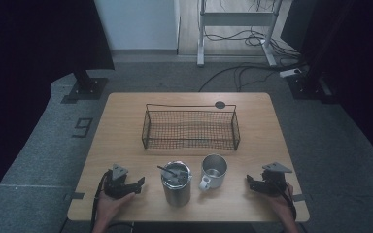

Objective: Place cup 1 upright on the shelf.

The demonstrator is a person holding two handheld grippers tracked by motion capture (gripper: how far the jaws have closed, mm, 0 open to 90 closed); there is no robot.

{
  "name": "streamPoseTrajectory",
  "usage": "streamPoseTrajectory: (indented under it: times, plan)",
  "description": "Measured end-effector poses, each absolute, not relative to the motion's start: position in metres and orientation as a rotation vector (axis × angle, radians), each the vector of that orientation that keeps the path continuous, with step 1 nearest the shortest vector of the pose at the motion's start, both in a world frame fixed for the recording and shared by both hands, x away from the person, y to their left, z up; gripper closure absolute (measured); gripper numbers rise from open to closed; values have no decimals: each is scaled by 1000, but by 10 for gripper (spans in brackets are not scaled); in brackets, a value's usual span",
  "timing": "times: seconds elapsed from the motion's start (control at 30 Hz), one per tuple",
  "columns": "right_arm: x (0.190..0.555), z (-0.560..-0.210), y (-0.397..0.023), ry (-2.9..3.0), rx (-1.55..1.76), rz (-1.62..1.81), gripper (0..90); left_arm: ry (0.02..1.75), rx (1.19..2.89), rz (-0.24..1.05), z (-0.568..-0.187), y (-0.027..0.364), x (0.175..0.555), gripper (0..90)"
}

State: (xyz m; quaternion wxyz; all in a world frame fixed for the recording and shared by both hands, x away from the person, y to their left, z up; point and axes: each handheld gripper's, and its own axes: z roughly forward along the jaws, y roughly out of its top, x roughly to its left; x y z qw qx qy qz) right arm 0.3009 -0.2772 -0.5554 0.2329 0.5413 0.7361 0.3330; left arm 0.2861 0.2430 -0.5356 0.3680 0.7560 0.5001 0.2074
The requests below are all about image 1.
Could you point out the white metal desk frame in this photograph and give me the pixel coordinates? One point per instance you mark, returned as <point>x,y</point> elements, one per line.
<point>236,18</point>

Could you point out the black round table grommet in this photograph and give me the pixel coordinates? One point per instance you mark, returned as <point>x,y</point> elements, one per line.
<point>220,105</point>

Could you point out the white power strip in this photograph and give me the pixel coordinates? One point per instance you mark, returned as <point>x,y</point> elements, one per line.
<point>289,73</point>

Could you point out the person's right hand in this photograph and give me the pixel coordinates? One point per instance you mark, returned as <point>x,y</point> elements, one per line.
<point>281,207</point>

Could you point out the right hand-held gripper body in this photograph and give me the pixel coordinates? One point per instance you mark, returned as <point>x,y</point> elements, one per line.
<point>273,181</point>

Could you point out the black straw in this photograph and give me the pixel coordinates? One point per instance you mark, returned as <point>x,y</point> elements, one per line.
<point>168,170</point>

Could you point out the black curtain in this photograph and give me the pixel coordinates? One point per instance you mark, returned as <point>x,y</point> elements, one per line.
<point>29,48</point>
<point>353,64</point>

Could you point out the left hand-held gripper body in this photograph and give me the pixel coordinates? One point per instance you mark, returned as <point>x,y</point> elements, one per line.
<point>118,186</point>

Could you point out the person's left hand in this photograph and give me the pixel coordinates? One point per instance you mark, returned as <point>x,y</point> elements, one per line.
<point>108,207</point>

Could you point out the black stand base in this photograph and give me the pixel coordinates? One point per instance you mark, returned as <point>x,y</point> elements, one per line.
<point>307,89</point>
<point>87,87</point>

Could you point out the tall steel tumbler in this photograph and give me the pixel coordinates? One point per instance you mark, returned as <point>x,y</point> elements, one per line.
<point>176,191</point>

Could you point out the grey tape strip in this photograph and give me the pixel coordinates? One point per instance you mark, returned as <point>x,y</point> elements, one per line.
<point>298,197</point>
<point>74,195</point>

